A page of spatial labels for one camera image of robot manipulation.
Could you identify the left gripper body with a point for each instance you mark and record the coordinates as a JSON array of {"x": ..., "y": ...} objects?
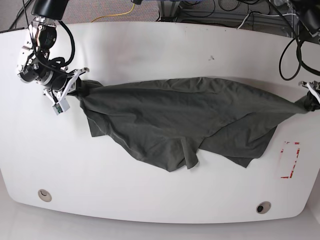
[{"x": 313, "y": 87}]

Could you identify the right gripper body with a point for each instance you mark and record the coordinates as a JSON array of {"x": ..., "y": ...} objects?
[{"x": 66, "y": 88}]

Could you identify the dark grey t-shirt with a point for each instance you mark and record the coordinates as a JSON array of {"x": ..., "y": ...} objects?
[{"x": 165, "y": 122}]

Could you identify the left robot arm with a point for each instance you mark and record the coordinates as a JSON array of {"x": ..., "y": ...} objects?
[{"x": 308, "y": 13}]

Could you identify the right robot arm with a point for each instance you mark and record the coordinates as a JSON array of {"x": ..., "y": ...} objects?
[{"x": 35, "y": 64}]

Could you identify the red tape rectangle marking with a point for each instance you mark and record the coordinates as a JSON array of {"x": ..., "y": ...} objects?
[{"x": 288, "y": 159}]

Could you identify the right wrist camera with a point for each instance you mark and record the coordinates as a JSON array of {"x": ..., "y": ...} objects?
[{"x": 61, "y": 106}]

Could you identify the left table cable grommet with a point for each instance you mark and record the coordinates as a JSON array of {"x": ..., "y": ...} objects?
[{"x": 44, "y": 195}]

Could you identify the table cable grommet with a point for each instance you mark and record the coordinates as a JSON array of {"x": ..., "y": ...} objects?
[
  {"x": 263, "y": 207},
  {"x": 44, "y": 195}
]

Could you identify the right table cable grommet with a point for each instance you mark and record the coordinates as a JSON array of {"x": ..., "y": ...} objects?
[{"x": 263, "y": 207}]

